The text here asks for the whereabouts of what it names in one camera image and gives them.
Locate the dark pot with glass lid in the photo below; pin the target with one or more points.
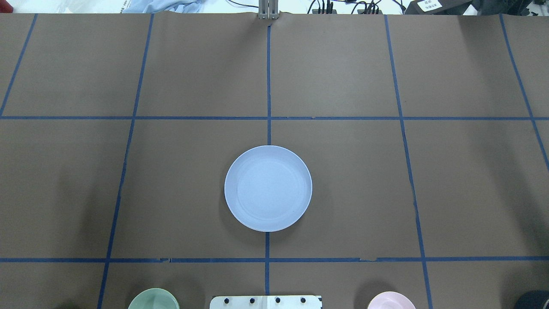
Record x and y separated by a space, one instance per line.
534 299

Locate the green bowl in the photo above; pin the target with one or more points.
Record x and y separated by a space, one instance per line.
154 298

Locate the blue cloth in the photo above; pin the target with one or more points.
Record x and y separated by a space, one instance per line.
154 6

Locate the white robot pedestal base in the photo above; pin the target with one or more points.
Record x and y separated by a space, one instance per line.
267 302

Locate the pink bowl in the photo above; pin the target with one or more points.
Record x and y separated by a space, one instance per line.
390 300

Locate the blue plate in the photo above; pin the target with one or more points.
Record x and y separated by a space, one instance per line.
268 188

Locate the aluminium frame post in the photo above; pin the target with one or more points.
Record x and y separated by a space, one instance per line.
268 9

